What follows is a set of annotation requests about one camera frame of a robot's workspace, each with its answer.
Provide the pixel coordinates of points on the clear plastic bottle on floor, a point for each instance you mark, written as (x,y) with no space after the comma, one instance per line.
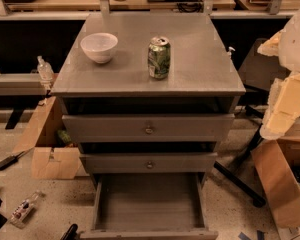
(23,210)

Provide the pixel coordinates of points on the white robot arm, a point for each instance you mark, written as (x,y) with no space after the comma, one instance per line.
(285,44)

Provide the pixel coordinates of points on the grey open bottom drawer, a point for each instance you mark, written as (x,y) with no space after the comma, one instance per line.
(158,206)

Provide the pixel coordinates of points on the small white pump bottle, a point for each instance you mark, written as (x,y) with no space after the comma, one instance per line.
(231,51)

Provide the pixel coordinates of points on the black power adapter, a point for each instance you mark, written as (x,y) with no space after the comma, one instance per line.
(10,160)

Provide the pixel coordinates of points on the white ceramic bowl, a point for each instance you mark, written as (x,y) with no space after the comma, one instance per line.
(99,47)

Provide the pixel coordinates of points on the right cardboard box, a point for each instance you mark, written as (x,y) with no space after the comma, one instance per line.
(273,160)

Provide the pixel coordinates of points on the grey drawer cabinet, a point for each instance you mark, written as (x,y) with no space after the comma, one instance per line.
(148,93)

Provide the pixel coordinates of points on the grey top drawer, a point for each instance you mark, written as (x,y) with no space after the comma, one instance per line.
(145,128)

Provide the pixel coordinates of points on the grey middle drawer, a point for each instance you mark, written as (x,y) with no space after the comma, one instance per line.
(148,162)

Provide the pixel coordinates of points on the green soda can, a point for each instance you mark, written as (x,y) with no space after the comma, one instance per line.
(159,54)

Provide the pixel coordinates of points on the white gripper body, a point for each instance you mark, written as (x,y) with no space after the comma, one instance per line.
(296,45)

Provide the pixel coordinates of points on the cardboard box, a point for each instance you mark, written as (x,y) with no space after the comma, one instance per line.
(273,160)
(49,160)

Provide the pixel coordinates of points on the left cardboard box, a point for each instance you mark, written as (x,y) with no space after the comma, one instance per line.
(49,160)

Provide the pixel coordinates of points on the clear pump bottle on shelf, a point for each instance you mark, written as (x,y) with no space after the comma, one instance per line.
(44,69)

